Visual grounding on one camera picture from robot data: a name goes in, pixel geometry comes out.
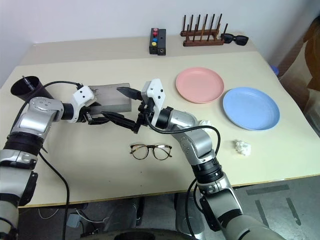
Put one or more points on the pink plate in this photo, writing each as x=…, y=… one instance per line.
x=199, y=85

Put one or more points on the crumpled white paper ball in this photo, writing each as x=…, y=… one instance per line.
x=205, y=122
x=243, y=148

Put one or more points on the marker with grey cap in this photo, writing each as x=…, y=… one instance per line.
x=27, y=82

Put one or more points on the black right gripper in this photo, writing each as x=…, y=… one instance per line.
x=143, y=116

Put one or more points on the black table leg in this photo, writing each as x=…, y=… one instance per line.
x=140, y=210

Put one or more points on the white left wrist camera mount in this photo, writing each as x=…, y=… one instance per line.
x=82, y=96

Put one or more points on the black cup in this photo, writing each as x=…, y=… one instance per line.
x=37, y=88

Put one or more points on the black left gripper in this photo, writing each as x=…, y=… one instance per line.
x=87, y=115

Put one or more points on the black box with coloured buttons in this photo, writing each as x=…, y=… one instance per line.
x=153, y=41

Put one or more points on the plain black box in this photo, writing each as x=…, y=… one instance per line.
x=162, y=42

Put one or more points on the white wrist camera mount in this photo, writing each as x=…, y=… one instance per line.
x=82, y=96
x=155, y=95

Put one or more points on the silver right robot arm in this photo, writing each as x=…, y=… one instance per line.
x=200, y=142

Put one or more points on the black sunglasses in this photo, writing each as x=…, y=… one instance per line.
x=236, y=39

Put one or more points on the brown cardboard box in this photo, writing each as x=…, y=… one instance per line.
x=305, y=75

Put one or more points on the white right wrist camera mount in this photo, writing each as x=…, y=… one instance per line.
x=155, y=95

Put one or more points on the brown wooden plate rack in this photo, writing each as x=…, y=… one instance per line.
x=202, y=37

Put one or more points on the grey rectangular tray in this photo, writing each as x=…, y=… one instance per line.
x=112, y=97

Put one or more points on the tortoiseshell eyeglasses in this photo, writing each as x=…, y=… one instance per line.
x=151, y=151

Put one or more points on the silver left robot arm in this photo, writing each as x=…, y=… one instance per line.
x=30, y=120

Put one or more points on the blue plate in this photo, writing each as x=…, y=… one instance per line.
x=251, y=108

